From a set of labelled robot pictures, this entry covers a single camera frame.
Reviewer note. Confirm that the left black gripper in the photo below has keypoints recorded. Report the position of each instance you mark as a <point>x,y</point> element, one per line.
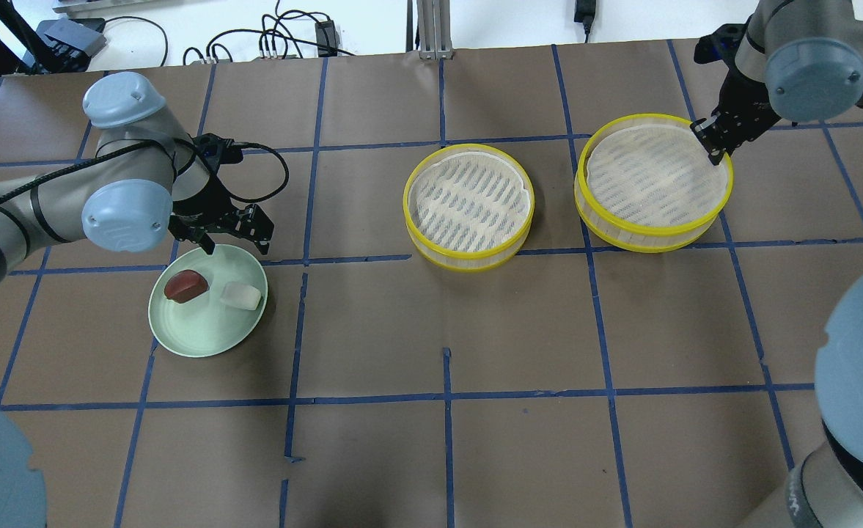
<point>209,201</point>

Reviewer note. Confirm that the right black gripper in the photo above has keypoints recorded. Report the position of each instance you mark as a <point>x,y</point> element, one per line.
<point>743,97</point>

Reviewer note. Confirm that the white bun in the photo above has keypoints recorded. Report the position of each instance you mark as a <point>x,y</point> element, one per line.
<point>240,296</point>

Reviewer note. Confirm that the brown bun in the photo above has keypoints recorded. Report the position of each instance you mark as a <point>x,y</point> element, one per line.
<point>184,286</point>

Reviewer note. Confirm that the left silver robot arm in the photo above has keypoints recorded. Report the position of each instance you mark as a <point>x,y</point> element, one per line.
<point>148,179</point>

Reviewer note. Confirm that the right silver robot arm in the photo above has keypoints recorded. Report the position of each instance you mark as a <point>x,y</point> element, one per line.
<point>809,54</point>

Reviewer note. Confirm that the yellow bamboo steamer layer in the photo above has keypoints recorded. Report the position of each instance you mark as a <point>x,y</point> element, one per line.
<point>645,184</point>
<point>469,207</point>

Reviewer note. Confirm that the light green plate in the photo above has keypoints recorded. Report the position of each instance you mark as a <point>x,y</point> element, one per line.
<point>204,327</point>

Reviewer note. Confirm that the black power adapter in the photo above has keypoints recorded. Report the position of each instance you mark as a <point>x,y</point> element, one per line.
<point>327,40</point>

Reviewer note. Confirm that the black device on desk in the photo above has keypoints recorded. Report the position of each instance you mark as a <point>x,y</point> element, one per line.
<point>74,37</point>

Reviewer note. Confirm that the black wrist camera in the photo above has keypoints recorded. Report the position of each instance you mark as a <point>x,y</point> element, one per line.
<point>217,151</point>

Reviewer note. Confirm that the black camera tripod arm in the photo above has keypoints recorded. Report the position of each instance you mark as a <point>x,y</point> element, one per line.
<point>40,58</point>

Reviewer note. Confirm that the aluminium frame post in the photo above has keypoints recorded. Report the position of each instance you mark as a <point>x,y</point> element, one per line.
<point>434,30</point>

